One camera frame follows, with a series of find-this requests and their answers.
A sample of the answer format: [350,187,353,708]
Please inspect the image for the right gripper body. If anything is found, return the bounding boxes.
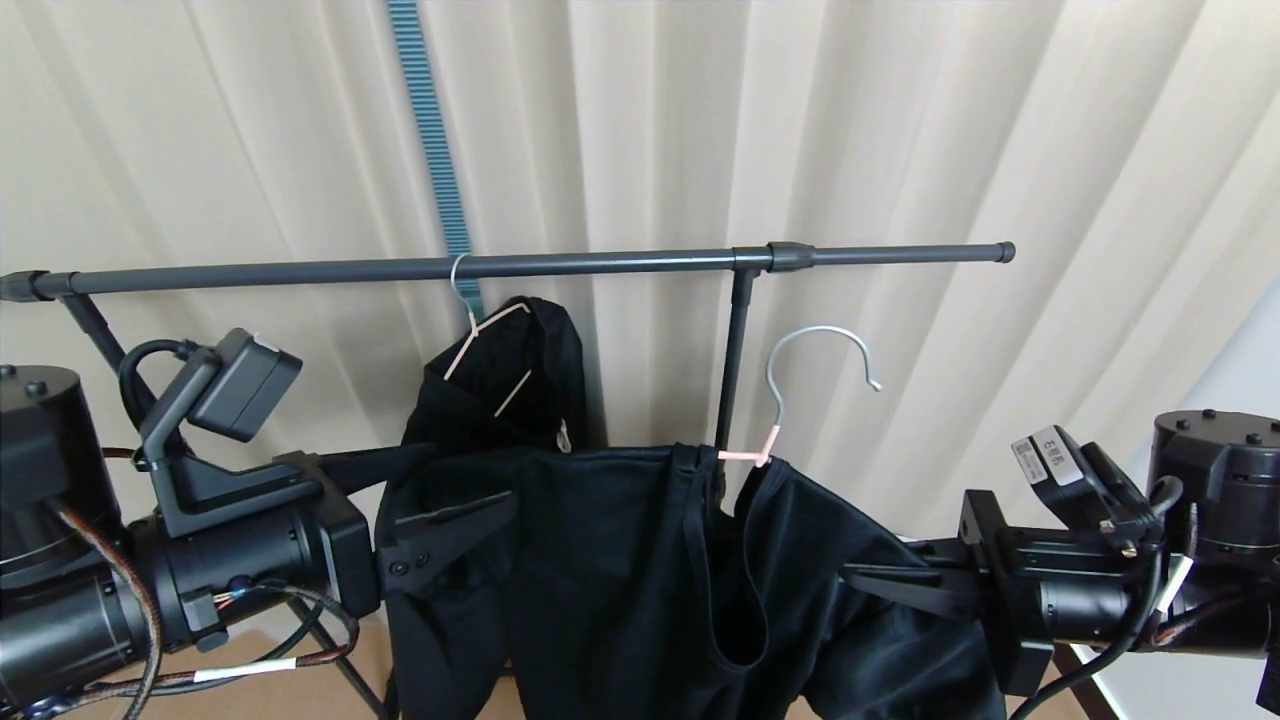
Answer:
[960,488,1280,698]

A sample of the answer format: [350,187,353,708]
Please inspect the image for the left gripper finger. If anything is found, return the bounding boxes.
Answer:
[318,443,443,495]
[376,490,521,603]

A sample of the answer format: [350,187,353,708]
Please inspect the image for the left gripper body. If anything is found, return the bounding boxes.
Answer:
[0,478,383,708]

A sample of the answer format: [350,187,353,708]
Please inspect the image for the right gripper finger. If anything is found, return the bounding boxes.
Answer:
[840,563,988,623]
[900,536,993,565]

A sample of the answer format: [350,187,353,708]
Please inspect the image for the black shorts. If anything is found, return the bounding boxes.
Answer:
[400,295,589,456]

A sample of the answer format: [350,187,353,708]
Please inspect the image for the pink clothes hanger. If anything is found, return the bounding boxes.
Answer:
[445,255,533,419]
[718,325,883,469]

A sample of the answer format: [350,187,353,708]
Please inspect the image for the black garment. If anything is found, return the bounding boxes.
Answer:
[375,443,1006,720]

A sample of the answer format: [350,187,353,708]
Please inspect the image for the black clothes rack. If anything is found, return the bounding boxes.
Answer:
[0,242,1016,720]

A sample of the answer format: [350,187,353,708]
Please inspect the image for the window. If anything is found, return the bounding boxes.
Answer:
[388,0,486,311]

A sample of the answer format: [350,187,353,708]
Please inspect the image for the beige curtain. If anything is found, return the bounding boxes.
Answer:
[0,0,471,481]
[420,0,1280,546]

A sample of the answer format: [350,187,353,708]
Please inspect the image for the black cable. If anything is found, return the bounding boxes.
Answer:
[118,338,201,441]
[1010,475,1186,720]

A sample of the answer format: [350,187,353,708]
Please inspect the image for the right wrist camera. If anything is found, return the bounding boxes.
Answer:
[1010,425,1191,561]

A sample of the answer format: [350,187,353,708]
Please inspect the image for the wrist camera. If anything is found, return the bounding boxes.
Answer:
[1010,425,1191,561]
[135,328,321,541]

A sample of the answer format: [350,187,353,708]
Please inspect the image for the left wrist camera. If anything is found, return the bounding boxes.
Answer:
[135,328,321,541]

